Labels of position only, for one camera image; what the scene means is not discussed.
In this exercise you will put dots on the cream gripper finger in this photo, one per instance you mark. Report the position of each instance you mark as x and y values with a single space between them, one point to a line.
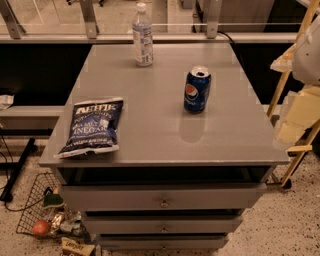
284 62
299 112

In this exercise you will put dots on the grey drawer cabinet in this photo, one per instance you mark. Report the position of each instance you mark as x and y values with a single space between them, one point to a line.
178 180

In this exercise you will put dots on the blue pepsi can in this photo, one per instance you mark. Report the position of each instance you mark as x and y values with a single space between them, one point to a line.
197 89

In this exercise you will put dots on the crumpled silver wrapper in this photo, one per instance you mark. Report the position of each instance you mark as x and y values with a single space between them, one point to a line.
69 223

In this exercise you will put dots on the clear plastic water bottle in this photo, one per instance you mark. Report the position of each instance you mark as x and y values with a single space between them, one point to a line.
142 36

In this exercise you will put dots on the yellow snack bag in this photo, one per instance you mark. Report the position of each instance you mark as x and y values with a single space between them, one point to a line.
72 248

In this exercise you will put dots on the blue kettle chip bag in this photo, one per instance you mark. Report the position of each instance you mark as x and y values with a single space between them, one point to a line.
93 127

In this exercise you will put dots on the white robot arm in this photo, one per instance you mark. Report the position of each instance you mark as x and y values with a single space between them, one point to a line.
306 58

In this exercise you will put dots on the red apple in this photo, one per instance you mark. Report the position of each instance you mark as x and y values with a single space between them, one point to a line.
41 228

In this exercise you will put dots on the black wire basket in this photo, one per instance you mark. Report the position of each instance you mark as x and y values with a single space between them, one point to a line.
44 184

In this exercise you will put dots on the green sponge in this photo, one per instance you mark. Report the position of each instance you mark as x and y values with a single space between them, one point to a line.
53 201

